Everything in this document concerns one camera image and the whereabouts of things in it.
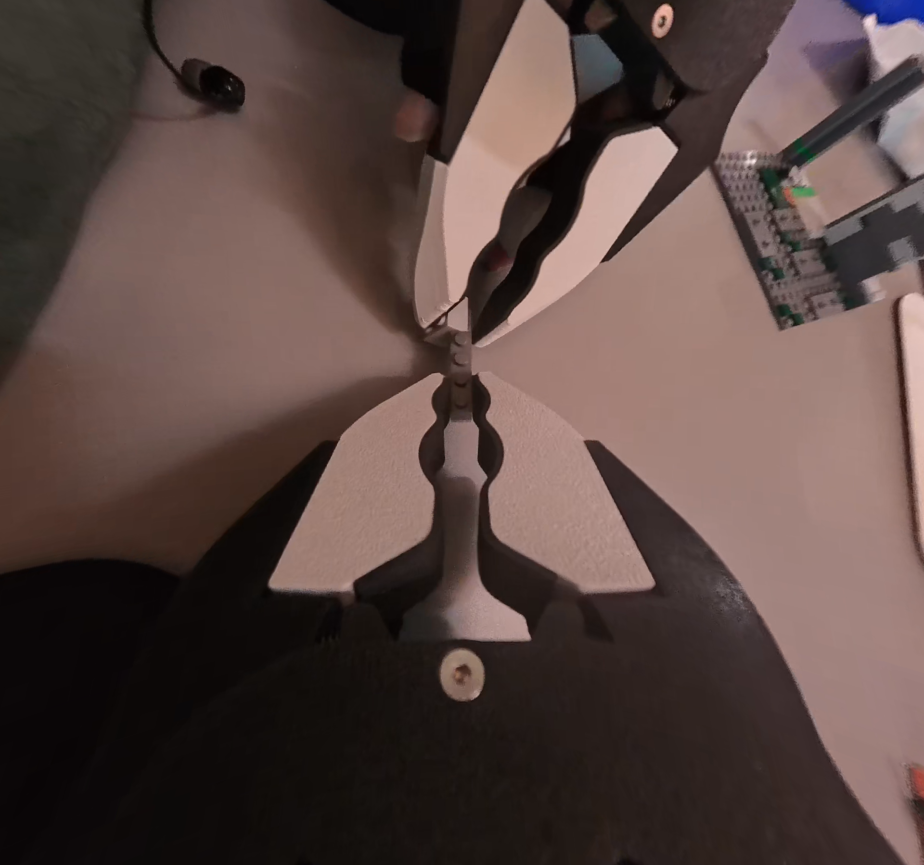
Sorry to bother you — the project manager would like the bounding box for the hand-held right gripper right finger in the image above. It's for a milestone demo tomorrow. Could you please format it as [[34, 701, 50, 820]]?
[[473, 370, 658, 600]]

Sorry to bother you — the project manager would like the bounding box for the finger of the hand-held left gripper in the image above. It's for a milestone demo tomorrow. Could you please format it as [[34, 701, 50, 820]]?
[[469, 125, 683, 348], [413, 0, 580, 335]]

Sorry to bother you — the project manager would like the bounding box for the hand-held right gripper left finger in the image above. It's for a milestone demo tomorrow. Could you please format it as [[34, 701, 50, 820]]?
[[267, 373, 447, 602]]

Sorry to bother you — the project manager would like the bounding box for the dark grey long brick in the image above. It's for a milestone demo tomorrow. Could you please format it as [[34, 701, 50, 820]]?
[[424, 326, 477, 424]]

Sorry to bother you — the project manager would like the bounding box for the grey desk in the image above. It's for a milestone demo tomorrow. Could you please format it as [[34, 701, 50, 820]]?
[[0, 0, 924, 865]]

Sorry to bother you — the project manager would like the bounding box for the person's left hand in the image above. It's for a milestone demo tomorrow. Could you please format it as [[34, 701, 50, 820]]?
[[393, 89, 443, 144]]

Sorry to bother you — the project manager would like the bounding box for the grey brick model on baseplate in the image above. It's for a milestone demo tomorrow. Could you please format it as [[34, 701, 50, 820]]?
[[711, 57, 924, 333]]

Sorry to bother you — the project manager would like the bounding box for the white paper bag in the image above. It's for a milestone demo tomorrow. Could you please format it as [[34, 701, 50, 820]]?
[[862, 13, 924, 159]]

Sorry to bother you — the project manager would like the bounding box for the black office chair seat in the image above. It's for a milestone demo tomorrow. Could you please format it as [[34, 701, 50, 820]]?
[[0, 558, 185, 865]]

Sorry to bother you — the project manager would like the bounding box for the white book stand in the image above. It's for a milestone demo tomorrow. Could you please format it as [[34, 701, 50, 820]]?
[[895, 293, 924, 570]]

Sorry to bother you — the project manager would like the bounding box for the person's green sweater torso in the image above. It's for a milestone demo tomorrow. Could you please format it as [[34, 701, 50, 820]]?
[[0, 0, 156, 382]]

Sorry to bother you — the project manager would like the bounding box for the black cable with plug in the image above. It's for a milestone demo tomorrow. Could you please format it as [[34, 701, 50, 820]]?
[[141, 0, 248, 115]]

